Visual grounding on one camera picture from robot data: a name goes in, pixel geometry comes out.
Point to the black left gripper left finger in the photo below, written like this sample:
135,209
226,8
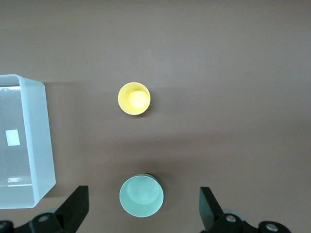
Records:
73,208

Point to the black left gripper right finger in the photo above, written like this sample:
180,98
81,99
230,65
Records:
211,213

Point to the yellow plastic cup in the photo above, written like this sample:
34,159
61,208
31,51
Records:
134,98

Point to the white translucent plastic bin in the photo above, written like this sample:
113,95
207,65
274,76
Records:
36,136

